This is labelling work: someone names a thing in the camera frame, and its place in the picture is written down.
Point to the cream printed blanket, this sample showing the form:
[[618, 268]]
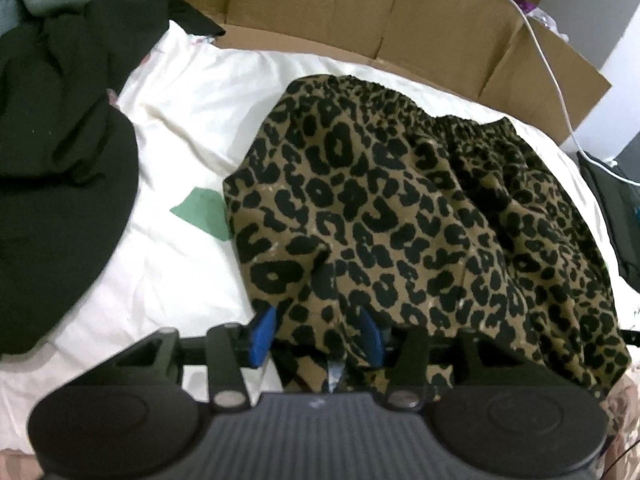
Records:
[[190, 110]]

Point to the purple plastic item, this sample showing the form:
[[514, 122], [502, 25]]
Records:
[[522, 4]]

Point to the black folded garment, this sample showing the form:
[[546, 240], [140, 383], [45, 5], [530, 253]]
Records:
[[617, 220]]

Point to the black garment pile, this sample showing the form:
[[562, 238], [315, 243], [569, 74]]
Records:
[[60, 160]]

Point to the brown cardboard sheet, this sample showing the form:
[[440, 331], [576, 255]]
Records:
[[310, 5]]

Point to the leopard print skirt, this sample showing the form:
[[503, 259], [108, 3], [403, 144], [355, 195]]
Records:
[[375, 185]]

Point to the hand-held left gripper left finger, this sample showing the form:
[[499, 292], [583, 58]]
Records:
[[263, 332]]

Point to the clear plastic bottle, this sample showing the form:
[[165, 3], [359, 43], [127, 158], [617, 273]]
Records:
[[550, 26]]

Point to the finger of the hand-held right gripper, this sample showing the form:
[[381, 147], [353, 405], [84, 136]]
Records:
[[632, 338]]

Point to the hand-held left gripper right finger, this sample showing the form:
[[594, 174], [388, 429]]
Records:
[[372, 335]]

